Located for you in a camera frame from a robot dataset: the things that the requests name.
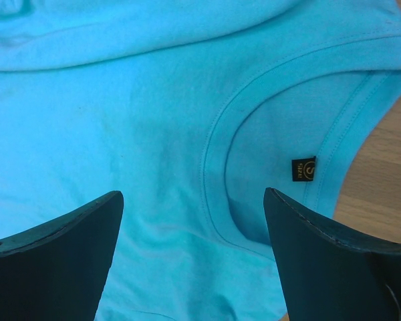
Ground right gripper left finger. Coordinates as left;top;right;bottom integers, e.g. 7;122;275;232
0;191;124;320

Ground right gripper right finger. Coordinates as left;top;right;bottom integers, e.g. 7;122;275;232
263;188;401;320

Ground turquoise t shirt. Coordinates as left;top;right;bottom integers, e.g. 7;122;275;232
0;1;401;320

